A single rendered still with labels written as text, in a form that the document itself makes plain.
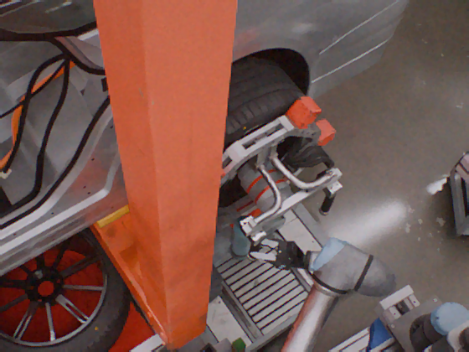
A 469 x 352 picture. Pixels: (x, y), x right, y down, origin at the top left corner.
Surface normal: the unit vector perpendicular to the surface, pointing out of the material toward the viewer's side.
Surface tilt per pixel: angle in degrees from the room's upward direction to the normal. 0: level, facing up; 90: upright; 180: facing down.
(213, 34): 90
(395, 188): 0
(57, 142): 11
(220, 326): 0
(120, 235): 0
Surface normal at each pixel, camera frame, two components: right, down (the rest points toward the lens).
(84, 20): 0.57, 0.55
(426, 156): 0.06, -0.46
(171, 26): 0.57, 0.74
